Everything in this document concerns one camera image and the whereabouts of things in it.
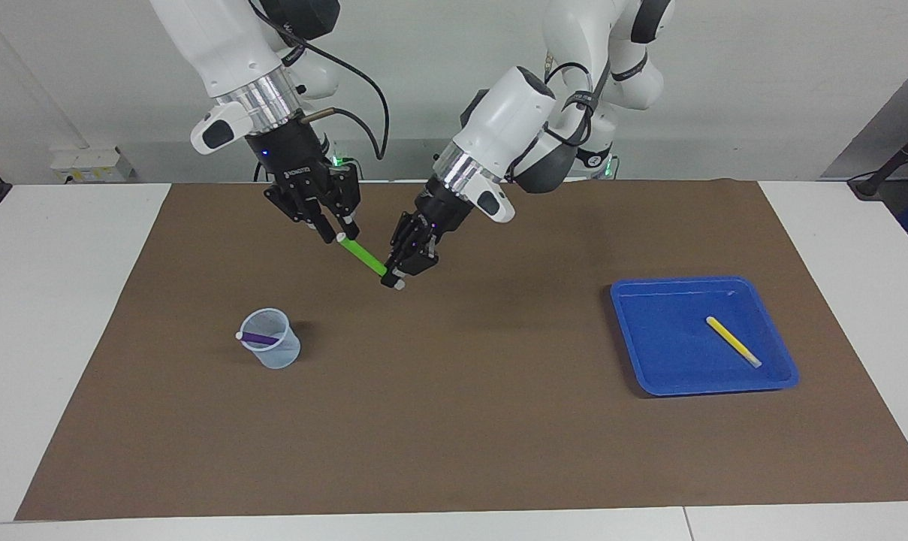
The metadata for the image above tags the black stand pole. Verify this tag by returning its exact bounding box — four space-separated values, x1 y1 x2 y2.
848 120 908 201

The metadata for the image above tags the yellow pen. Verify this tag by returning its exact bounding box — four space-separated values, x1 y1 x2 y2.
706 316 762 369

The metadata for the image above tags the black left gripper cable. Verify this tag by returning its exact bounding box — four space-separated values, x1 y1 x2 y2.
509 60 614 178

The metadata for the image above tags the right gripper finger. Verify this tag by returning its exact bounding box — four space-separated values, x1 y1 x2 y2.
336 176 364 240
303 201 336 244

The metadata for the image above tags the brown table mat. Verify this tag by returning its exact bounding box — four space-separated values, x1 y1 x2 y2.
14 179 908 521

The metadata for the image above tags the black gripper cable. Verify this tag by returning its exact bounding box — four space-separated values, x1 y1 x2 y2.
247 0 390 162
509 60 614 178

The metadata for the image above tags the blue plastic tray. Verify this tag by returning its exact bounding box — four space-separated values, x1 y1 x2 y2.
610 276 801 397

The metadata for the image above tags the clear plastic cup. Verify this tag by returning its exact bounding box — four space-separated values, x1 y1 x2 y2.
240 308 302 370

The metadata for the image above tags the white wall socket box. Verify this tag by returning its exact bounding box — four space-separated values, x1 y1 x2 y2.
50 146 134 183

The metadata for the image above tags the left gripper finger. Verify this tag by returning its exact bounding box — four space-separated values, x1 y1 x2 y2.
380 243 440 289
389 213 425 264

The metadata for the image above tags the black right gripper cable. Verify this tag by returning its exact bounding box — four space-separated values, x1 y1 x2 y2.
247 0 390 162

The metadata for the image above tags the green pen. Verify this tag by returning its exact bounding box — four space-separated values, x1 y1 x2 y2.
336 233 406 291

